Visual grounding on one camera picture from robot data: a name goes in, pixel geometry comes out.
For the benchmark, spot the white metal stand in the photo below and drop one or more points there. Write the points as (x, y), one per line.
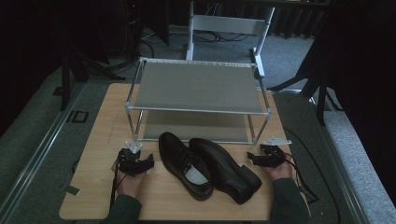
(229, 25)

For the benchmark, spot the black leather shoe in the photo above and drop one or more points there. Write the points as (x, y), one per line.
(224, 168)
(174, 155)

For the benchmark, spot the person's right hand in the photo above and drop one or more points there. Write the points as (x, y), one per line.
(280, 171)

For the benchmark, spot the grey tape strip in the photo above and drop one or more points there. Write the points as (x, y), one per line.
(70, 189)

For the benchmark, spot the person's left hand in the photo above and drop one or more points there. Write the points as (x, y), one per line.
(132, 183)

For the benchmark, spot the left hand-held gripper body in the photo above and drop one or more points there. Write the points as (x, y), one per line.
(129, 158)

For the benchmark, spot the two-tier grey shoe rack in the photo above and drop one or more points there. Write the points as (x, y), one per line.
(199, 85)

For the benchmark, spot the aluminium floor rail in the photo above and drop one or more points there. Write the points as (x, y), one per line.
(40, 149)
(339, 161)

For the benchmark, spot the black tripod stand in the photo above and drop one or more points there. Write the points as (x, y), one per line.
(314, 87)
(73, 70)

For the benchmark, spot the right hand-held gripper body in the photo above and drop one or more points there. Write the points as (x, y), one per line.
(274, 155)

